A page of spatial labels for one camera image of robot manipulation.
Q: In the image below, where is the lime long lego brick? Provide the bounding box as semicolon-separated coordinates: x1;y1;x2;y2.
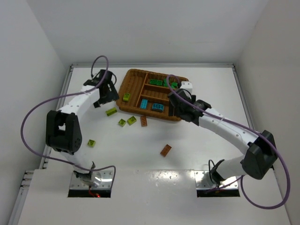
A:
105;107;117;116

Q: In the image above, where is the cyan patterned round lego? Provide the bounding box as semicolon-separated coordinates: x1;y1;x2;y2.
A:
151;103;164;113

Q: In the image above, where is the green lego plate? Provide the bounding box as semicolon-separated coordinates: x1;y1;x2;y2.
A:
170;82;178;89

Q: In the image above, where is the green long lego brick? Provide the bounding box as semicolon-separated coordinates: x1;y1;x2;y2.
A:
163;79;168;87

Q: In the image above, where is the lime square lego brick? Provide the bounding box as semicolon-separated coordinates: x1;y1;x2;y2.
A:
118;119;126;127

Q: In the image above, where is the cyan long lego brick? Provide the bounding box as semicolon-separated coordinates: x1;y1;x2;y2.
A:
140;99;148;109

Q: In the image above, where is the green shiny lego brick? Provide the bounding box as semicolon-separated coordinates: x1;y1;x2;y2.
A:
149;79;158;85

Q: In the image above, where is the brown lego brick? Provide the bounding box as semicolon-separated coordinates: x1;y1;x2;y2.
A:
140;116;148;127

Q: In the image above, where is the lime sloped lego brick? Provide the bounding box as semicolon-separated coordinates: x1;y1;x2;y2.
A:
127;116;137;126

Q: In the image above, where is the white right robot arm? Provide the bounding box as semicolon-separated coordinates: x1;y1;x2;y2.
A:
168;82;278;186

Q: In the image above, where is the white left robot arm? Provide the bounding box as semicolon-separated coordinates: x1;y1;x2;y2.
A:
45;69;119;186

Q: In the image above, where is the brown wicker divided basket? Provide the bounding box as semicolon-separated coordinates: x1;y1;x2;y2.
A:
116;69;181;121

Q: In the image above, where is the brown lego brick lone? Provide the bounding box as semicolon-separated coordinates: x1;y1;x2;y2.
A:
160;144;172;157

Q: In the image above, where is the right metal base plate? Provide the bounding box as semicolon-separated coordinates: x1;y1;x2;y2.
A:
195;170;239;190

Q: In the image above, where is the metal base plate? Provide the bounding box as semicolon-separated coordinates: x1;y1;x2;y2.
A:
69;171;113;190
195;170;239;190

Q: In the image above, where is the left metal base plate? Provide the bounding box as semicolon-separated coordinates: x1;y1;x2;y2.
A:
69;171;113;190

